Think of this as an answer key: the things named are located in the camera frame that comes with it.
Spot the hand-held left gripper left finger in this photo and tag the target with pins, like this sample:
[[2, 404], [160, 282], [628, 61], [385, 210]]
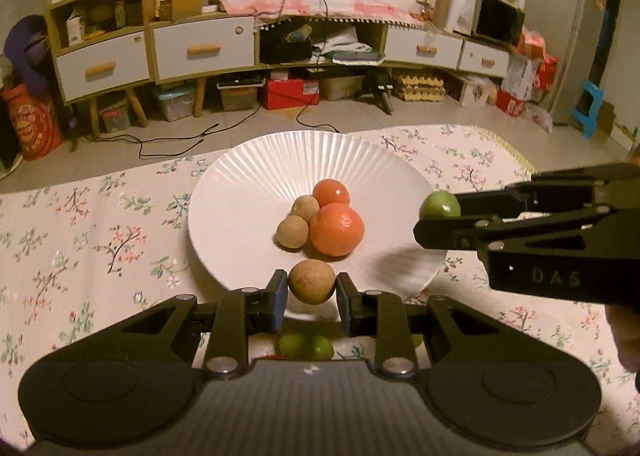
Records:
[[277, 303]]

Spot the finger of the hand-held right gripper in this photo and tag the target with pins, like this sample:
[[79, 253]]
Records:
[[450, 233], [550, 191]]

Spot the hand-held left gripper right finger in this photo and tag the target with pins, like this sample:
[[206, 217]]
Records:
[[346, 303]]

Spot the green jujube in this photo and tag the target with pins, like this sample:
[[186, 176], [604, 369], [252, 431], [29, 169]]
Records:
[[437, 206], [324, 348], [291, 345]]

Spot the brown longan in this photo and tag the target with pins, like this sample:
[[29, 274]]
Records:
[[306, 208], [291, 233], [311, 281]]

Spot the mandarin orange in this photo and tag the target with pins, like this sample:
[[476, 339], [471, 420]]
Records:
[[336, 231]]

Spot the white ribbed plate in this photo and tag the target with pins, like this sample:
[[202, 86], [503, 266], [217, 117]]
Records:
[[240, 216]]

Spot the orange tomato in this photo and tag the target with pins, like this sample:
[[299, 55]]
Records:
[[331, 193]]

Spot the person's right hand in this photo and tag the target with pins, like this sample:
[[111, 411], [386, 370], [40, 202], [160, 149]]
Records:
[[627, 336]]

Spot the blue plastic stool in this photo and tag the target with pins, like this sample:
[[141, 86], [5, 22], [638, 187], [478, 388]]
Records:
[[587, 105]]

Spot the pile of red packages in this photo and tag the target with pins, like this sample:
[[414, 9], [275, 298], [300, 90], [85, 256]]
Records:
[[530, 70]]

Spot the stack of egg trays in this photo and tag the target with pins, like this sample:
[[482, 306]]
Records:
[[420, 88]]

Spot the grey refrigerator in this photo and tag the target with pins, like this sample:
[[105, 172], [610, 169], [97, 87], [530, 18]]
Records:
[[555, 35]]

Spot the black tripod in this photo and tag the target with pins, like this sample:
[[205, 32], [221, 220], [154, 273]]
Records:
[[377, 88]]

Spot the black microwave oven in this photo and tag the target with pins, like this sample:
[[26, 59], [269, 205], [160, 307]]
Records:
[[497, 18]]

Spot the clear plastic storage box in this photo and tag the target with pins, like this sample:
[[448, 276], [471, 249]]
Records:
[[115, 115], [237, 96], [340, 87], [172, 104]]

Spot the floral tablecloth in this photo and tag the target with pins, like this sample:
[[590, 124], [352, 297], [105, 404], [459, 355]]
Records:
[[100, 236]]

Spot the low wooden cabinet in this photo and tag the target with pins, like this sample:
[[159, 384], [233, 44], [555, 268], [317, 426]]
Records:
[[385, 38]]

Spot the red cardboard box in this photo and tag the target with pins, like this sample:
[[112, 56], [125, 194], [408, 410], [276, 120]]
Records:
[[290, 94]]

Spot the folded white cloths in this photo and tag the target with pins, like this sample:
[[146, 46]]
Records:
[[350, 49]]

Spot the pink patterned cloth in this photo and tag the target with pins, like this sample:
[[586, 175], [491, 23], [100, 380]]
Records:
[[350, 5]]

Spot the tall wooden shelf cabinet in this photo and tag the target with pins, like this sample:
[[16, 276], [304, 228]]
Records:
[[149, 35]]

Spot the orange printed bag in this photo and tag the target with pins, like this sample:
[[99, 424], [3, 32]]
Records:
[[32, 125]]

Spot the brown cardboard box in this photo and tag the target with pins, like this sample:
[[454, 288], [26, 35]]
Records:
[[180, 8]]

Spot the purple plush toy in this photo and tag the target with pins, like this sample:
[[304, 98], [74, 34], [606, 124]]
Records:
[[27, 45]]

